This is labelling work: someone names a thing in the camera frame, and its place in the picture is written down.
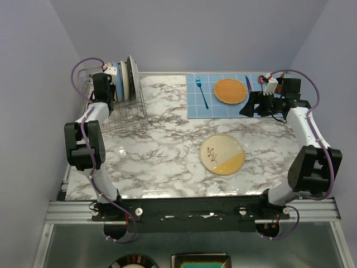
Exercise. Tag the grey white plate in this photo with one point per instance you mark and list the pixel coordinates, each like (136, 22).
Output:
(135, 74)

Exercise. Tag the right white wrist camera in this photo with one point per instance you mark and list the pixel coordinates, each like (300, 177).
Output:
(270, 83)

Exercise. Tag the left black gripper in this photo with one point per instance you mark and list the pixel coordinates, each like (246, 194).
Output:
(112, 87)

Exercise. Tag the wire dish rack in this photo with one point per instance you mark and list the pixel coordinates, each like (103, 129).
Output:
(128, 116)

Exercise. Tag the blue metal fork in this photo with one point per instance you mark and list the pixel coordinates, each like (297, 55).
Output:
(199, 85)

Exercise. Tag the round striped object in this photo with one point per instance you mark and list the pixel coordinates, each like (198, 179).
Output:
(133, 260)

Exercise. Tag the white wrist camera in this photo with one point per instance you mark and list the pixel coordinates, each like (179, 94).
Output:
(270, 83)
(111, 72)

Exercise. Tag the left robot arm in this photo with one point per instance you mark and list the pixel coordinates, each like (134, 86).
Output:
(84, 141)

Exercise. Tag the iridescent spoon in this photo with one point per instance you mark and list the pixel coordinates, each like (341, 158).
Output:
(261, 82)

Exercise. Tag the woven wicker trivet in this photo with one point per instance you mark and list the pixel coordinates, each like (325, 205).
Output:
(230, 91)

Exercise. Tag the brown ceramic cup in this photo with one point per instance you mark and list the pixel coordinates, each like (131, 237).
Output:
(278, 89)

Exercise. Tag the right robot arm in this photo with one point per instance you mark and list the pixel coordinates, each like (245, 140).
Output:
(312, 173)

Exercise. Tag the iridescent table knife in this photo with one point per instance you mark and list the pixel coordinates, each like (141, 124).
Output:
(248, 84)

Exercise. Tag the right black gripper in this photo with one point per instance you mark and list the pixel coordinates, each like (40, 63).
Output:
(255, 97)

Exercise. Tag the yellow and cream plate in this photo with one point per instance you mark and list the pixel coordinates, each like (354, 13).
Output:
(221, 154)

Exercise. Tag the aluminium extrusion rail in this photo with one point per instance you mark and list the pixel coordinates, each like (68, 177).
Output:
(79, 212)

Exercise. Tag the black mounting base bar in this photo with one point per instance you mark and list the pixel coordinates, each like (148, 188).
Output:
(205, 214)

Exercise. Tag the cream white plate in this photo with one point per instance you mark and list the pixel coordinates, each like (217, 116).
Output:
(125, 80)

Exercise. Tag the light blue plate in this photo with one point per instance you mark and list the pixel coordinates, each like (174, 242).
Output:
(119, 83)

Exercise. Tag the dark rectangular tray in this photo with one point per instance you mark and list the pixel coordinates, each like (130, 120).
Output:
(206, 259)

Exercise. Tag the blue tiled placemat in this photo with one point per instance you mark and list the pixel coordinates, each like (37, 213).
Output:
(217, 109)

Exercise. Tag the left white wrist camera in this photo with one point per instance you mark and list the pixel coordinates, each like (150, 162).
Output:
(111, 72)

